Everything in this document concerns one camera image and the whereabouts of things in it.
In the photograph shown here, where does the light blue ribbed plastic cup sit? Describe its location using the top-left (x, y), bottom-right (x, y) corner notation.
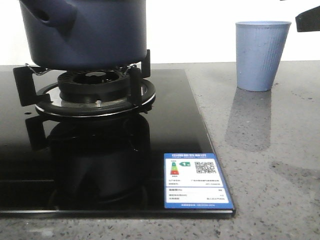
top-left (235, 21), bottom-right (291, 92)

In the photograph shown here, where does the blue white energy label sticker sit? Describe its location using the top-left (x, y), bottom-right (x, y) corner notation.
top-left (163, 153), bottom-right (234, 213)

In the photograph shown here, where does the dark blue cooking pot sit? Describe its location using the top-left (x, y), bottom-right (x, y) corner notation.
top-left (20, 0), bottom-right (147, 70)

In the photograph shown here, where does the black metal pot support grate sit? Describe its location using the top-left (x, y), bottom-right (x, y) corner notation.
top-left (13, 53), bottom-right (156, 118)

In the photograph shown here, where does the black round gas burner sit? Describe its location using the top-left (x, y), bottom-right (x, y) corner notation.
top-left (57, 70), bottom-right (130, 104)

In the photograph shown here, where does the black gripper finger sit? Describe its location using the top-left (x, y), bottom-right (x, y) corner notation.
top-left (295, 6), bottom-right (320, 32)

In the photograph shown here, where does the black glass gas stove top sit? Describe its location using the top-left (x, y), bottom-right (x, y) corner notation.
top-left (0, 66), bottom-right (236, 219)

